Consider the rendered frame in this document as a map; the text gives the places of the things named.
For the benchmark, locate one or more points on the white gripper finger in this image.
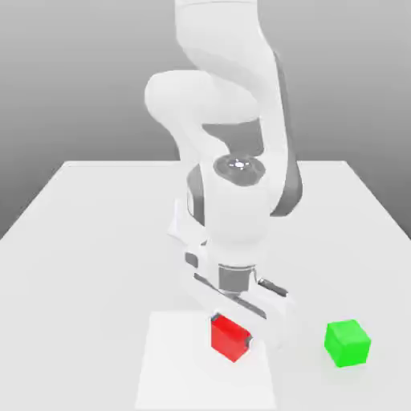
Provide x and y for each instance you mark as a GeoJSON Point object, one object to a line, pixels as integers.
{"type": "Point", "coordinates": [214, 316]}
{"type": "Point", "coordinates": [249, 342]}

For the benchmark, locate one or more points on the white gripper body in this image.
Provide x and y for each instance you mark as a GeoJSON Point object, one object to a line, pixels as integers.
{"type": "Point", "coordinates": [257, 318]}

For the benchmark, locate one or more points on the small red cube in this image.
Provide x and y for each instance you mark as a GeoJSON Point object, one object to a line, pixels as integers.
{"type": "Point", "coordinates": [229, 338]}

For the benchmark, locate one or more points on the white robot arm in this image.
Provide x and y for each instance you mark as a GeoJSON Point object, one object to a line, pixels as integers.
{"type": "Point", "coordinates": [234, 96]}

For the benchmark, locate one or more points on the small green cube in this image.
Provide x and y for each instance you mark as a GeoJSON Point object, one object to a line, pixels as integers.
{"type": "Point", "coordinates": [348, 343]}

